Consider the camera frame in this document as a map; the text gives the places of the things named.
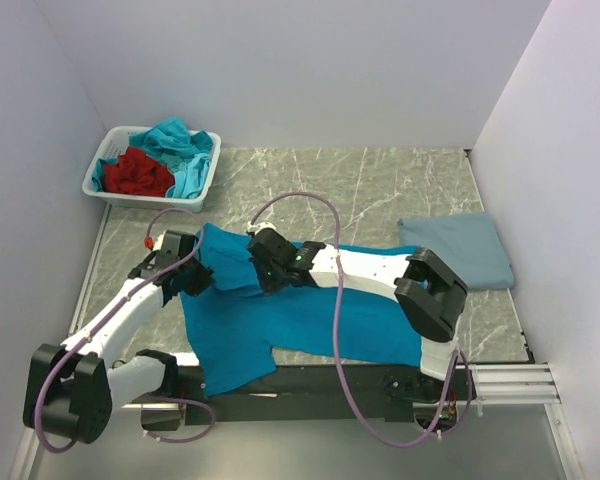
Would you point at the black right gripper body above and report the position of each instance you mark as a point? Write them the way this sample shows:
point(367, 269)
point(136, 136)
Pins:
point(270, 278)

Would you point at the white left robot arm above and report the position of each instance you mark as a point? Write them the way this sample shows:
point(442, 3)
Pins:
point(75, 386)

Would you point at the black base crossbar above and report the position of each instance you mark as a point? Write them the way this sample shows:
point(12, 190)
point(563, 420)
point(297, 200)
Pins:
point(392, 393)

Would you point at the aluminium frame rail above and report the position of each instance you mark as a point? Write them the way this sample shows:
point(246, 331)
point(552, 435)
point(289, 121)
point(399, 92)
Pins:
point(497, 384)

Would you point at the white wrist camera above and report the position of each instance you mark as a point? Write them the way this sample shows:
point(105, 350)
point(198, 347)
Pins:
point(154, 243)
point(255, 228)

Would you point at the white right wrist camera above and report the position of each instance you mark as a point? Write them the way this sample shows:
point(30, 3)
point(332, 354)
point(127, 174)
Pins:
point(255, 228)

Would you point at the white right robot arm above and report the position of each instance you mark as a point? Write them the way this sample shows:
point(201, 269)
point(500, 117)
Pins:
point(431, 295)

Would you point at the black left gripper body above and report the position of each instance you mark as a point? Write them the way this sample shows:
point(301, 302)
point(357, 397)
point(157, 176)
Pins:
point(197, 277)

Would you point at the light aqua t shirt in basket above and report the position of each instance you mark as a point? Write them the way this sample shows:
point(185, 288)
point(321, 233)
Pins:
point(189, 174)

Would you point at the red t shirt in basket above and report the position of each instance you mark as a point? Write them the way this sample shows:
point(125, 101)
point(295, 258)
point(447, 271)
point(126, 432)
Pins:
point(134, 172)

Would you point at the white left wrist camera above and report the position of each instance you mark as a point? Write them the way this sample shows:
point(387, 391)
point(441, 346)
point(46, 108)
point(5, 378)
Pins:
point(154, 243)

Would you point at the bright blue t shirt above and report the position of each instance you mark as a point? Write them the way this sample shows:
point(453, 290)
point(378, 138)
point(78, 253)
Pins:
point(233, 326)

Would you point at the teal t shirt in basket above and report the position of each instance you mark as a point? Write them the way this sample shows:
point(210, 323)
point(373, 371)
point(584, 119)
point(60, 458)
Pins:
point(169, 138)

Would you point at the white plastic laundry basket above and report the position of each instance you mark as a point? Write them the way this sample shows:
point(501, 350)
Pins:
point(116, 142)

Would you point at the folded grey-blue t shirt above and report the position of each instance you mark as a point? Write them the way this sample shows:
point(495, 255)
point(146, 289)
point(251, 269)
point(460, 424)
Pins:
point(468, 243)

